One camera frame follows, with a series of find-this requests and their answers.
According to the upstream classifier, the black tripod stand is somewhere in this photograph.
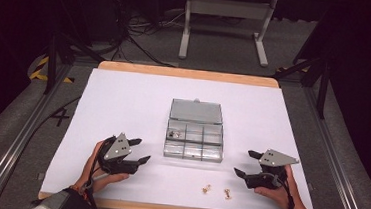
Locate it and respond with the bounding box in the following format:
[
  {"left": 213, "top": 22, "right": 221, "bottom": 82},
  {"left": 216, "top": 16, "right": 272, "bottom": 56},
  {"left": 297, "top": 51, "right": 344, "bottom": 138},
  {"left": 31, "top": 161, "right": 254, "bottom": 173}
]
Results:
[
  {"left": 269, "top": 52, "right": 333, "bottom": 121},
  {"left": 42, "top": 31, "right": 108, "bottom": 100}
]

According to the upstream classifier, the person's right hand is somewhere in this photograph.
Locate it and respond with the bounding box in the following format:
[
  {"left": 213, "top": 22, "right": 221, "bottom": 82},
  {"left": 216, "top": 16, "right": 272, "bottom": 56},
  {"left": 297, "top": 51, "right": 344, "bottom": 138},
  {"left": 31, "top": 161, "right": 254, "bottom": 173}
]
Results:
[{"left": 252, "top": 162, "right": 307, "bottom": 209}]

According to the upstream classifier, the white metal stand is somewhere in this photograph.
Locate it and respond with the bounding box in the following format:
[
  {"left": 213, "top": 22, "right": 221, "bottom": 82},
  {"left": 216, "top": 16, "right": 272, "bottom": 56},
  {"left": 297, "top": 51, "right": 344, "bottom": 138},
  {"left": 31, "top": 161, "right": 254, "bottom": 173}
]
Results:
[{"left": 177, "top": 0, "right": 279, "bottom": 68}]

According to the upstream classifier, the hand-held gripper cable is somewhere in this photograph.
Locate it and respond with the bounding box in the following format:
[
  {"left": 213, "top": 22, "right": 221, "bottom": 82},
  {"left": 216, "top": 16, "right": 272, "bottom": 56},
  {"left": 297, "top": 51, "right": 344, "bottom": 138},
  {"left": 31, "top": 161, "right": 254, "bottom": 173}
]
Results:
[
  {"left": 265, "top": 172, "right": 299, "bottom": 209},
  {"left": 84, "top": 136, "right": 109, "bottom": 209}
]

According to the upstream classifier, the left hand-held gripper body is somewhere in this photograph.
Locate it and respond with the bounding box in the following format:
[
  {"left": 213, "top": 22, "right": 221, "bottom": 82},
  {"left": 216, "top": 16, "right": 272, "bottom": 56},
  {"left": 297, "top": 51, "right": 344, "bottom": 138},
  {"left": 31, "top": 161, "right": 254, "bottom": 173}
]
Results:
[{"left": 96, "top": 130, "right": 144, "bottom": 177}]

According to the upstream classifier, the left hand-held gripper cable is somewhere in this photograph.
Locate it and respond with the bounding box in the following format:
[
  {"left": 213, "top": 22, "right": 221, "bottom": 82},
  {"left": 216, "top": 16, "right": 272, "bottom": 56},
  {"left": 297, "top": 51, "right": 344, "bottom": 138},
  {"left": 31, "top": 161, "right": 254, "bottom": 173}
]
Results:
[{"left": 84, "top": 136, "right": 109, "bottom": 209}]

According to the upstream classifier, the bundle of black floor cables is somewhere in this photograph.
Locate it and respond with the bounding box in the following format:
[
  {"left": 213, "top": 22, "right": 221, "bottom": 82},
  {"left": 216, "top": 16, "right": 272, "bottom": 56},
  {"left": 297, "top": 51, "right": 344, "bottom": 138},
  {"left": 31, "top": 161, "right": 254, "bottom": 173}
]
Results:
[{"left": 103, "top": 0, "right": 187, "bottom": 68}]

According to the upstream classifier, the yellow black hazard tape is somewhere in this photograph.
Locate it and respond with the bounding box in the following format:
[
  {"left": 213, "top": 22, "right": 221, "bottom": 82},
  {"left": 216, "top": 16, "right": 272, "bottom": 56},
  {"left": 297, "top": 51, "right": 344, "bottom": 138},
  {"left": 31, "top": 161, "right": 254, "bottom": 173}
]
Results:
[{"left": 28, "top": 54, "right": 77, "bottom": 85}]

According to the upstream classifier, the right hand-held gripper cable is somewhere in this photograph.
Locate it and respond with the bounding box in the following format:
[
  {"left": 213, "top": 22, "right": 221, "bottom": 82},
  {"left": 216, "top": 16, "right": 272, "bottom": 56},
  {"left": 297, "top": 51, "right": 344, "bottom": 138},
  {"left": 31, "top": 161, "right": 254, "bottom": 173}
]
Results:
[{"left": 265, "top": 172, "right": 299, "bottom": 209}]

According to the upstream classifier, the transparent grey compartment box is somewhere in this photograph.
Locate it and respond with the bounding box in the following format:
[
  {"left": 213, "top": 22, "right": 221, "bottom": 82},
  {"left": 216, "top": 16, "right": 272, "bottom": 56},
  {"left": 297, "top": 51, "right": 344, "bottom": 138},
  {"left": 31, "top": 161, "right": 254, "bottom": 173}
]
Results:
[{"left": 162, "top": 96, "right": 228, "bottom": 164}]

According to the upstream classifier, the white table cover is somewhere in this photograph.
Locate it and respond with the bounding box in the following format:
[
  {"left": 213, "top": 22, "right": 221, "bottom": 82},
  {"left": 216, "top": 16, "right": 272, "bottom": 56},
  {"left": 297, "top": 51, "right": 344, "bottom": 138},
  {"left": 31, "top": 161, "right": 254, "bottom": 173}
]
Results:
[{"left": 39, "top": 64, "right": 325, "bottom": 209}]

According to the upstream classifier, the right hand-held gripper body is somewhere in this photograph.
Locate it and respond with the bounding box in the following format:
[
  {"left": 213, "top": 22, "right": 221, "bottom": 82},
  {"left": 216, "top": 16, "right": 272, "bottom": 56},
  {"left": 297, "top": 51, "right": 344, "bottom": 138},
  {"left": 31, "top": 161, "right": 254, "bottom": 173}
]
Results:
[{"left": 243, "top": 146, "right": 301, "bottom": 193}]

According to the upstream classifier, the person's left hand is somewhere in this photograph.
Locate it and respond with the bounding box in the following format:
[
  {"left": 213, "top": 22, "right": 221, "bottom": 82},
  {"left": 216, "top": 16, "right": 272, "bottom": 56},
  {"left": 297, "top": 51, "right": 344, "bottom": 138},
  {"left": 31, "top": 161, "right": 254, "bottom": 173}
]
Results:
[{"left": 80, "top": 139, "right": 133, "bottom": 196}]

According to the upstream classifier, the aluminium floor rail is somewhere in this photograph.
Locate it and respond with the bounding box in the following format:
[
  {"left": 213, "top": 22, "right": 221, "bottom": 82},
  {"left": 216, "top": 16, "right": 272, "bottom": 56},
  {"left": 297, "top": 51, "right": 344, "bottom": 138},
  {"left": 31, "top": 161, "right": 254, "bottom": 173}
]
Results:
[
  {"left": 0, "top": 58, "right": 74, "bottom": 209},
  {"left": 294, "top": 86, "right": 371, "bottom": 209}
]

